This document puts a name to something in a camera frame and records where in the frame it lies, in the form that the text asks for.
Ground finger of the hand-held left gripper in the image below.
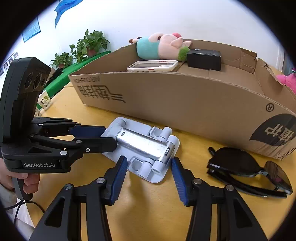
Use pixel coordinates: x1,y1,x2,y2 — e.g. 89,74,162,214
29,117,107,142
2,134,117,163

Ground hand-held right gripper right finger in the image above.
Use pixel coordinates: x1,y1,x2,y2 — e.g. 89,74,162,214
171,157,269,241

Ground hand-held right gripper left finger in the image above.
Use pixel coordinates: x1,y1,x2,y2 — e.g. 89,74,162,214
29,155,128,241

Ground light blue folding phone stand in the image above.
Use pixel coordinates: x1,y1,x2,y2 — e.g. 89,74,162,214
100,116,180,184

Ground brown cardboard box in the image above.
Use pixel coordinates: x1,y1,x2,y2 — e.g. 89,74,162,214
68,39,296,160

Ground person's left forearm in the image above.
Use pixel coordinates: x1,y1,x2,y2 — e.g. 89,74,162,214
0,183,18,210

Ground wooden desktop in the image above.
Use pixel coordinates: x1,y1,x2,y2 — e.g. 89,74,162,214
25,64,296,241

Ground person's left hand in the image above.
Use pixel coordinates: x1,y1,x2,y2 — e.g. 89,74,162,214
0,160,41,194

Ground leaf patterned paper box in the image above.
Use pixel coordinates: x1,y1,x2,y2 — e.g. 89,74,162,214
36,90,52,117

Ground green board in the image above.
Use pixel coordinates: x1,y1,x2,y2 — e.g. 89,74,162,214
44,50,111,95

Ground small potted green plant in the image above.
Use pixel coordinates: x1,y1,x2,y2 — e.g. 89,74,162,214
50,52,74,69

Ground black sunglasses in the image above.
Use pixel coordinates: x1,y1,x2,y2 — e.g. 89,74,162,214
206,147,293,198

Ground large potted green plant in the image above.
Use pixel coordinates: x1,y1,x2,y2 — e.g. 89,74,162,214
69,29,111,63

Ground phone in white case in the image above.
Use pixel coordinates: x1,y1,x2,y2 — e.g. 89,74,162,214
127,60,178,72

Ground pig plush toy teal shirt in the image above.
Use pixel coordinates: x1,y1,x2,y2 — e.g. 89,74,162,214
129,32,192,61

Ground small black box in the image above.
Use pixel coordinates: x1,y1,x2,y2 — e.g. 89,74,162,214
186,49,222,71

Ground pink plush toy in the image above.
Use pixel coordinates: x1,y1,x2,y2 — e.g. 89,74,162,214
276,66,296,95

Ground wall photo display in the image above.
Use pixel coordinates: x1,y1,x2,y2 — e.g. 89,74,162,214
0,52,19,77

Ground blue wall poster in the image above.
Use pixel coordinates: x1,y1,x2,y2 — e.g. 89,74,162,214
22,16,41,42

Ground black cable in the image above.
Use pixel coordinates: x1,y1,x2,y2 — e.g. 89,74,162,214
3,199,45,224

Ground blue paper wall decoration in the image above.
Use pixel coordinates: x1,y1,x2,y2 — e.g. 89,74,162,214
54,0,84,28

